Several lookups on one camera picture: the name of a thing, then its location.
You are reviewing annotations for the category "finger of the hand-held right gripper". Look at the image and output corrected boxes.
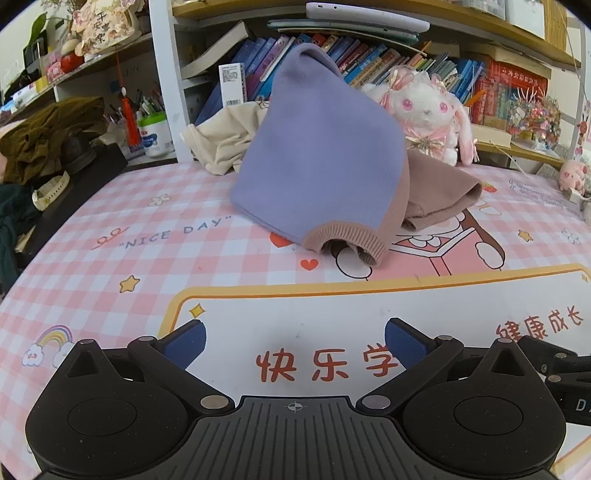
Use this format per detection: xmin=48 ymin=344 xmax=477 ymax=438
xmin=516 ymin=335 xmax=591 ymax=376
xmin=546 ymin=375 xmax=591 ymax=398

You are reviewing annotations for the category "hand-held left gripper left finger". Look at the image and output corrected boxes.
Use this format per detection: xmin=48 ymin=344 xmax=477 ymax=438
xmin=60 ymin=319 xmax=234 ymax=414

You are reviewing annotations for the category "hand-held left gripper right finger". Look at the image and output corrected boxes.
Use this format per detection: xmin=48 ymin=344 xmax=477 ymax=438
xmin=356 ymin=318 xmax=539 ymax=414

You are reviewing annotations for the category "purple and brown sweater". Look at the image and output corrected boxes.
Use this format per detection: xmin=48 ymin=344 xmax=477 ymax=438
xmin=230 ymin=43 xmax=483 ymax=269

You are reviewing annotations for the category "pink checked printed mat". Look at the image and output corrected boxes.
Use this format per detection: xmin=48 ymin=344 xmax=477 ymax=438
xmin=0 ymin=159 xmax=591 ymax=480

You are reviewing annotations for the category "small pink plush pig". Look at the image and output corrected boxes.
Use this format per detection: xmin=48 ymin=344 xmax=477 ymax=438
xmin=558 ymin=159 xmax=589 ymax=195

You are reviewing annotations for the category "cream watch band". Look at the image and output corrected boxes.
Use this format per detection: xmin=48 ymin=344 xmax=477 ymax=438
xmin=31 ymin=171 xmax=71 ymax=212

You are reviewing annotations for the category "dark green garment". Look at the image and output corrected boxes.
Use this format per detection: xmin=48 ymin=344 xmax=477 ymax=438
xmin=0 ymin=182 xmax=42 ymax=287

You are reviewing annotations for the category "white can green rim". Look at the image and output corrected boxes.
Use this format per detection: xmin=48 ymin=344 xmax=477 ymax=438
xmin=137 ymin=113 xmax=175 ymax=160

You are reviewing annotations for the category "beige garment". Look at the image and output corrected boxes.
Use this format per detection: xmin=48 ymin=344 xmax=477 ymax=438
xmin=181 ymin=100 xmax=269 ymax=176

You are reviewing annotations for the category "dark round container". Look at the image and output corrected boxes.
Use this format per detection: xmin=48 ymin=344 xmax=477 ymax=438
xmin=60 ymin=134 xmax=99 ymax=174

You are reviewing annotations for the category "cream box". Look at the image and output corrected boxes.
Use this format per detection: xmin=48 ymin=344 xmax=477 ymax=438
xmin=471 ymin=124 xmax=513 ymax=148

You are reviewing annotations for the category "red tassel ornament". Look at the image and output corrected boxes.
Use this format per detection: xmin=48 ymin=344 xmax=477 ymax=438
xmin=115 ymin=46 xmax=140 ymax=147

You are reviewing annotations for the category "colourful bead flower bouquet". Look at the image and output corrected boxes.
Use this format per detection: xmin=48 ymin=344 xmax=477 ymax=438
xmin=508 ymin=88 xmax=561 ymax=151

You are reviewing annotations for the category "white pink plush bunny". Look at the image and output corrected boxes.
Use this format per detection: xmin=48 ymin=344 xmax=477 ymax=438
xmin=361 ymin=65 xmax=476 ymax=166

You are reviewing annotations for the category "bunch of pens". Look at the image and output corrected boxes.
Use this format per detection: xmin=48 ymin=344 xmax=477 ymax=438
xmin=105 ymin=88 xmax=165 ymax=123

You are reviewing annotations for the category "olive green garment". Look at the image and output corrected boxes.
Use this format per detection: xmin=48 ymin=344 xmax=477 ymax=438
xmin=0 ymin=97 xmax=109 ymax=183

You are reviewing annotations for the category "white barcode box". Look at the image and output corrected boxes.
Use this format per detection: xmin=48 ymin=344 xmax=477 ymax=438
xmin=218 ymin=64 xmax=247 ymax=106

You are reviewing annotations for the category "red boxed book set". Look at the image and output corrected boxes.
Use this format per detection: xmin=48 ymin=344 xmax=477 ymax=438
xmin=482 ymin=60 xmax=550 ymax=134

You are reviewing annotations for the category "white wooden bookshelf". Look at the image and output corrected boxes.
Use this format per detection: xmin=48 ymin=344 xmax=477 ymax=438
xmin=0 ymin=0 xmax=591 ymax=181

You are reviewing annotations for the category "thick grey paperback book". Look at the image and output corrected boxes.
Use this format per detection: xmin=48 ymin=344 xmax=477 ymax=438
xmin=180 ymin=21 xmax=252 ymax=79

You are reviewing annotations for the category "row of colourful books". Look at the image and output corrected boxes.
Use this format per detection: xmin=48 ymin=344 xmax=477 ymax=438
xmin=196 ymin=34 xmax=485 ymax=125

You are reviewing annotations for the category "green flat folder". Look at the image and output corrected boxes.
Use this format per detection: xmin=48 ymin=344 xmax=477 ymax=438
xmin=268 ymin=19 xmax=421 ymax=44

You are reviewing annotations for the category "floral ornament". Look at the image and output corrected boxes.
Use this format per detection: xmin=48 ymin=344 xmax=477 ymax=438
xmin=71 ymin=0 xmax=139 ymax=56

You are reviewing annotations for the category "white tablet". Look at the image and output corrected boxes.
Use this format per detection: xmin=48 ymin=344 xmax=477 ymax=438
xmin=305 ymin=2 xmax=432 ymax=33

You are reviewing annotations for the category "green leafy plant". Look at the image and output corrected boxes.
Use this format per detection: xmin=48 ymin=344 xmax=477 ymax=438
xmin=23 ymin=11 xmax=51 ymax=51

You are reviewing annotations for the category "thin white cable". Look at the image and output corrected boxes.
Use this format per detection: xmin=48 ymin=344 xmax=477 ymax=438
xmin=489 ymin=138 xmax=523 ymax=172

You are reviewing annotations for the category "pink wall poster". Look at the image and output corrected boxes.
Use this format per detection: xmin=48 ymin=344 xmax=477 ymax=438
xmin=577 ymin=99 xmax=591 ymax=158

